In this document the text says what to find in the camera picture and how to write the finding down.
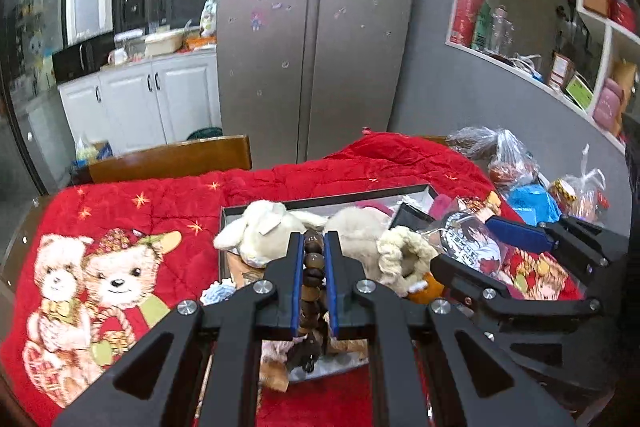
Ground blue plastic bag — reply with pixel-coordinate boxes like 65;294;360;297
507;183;564;226

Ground black packet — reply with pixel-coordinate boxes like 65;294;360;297
387;202;437;234

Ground black microwave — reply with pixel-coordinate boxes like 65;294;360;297
52;32;116;84

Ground cream braided scrunchie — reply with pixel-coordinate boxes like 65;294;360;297
376;226;442;299

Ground beige plush toy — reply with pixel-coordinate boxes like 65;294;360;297
325;207;402;289

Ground green box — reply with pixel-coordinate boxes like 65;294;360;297
471;2;494;50

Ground glass door with stickers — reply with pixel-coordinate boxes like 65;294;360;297
0;0;71;198

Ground white pot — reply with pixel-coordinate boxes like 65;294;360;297
144;32;184;58

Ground white wall shelf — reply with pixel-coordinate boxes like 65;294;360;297
445;0;640;154

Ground blue scrunchie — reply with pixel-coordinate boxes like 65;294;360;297
201;282;239;306

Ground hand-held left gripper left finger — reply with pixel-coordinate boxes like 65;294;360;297
52;232;306;427

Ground red container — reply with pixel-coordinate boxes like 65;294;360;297
612;0;639;34

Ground brown bead bracelet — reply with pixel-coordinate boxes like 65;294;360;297
288;229;331;374

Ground white kitchen cabinet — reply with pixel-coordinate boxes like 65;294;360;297
57;49;224;158

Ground glass jar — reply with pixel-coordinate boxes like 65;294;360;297
549;177;581;208

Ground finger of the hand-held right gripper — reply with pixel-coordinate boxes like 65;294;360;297
485;215;629;269
430;253;602;316

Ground round badge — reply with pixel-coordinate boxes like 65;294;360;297
425;207;506;279

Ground silver refrigerator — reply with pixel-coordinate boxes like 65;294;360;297
216;0;420;166

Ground triangular brown snack packet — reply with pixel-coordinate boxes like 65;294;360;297
227;252;267;289
257;341;292;394

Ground white plush toy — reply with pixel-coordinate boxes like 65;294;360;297
214;199;329;269

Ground clear bag with bread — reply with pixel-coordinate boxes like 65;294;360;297
547;144;611;224

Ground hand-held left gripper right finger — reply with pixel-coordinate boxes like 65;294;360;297
324;231;576;427

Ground red box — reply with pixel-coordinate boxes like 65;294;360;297
449;0;486;48

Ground clear plastic bag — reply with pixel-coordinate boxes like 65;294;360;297
445;125;541;196

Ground red printed blanket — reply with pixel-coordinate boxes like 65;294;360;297
0;132;587;427

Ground black tray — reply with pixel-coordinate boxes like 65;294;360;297
219;183;442;384

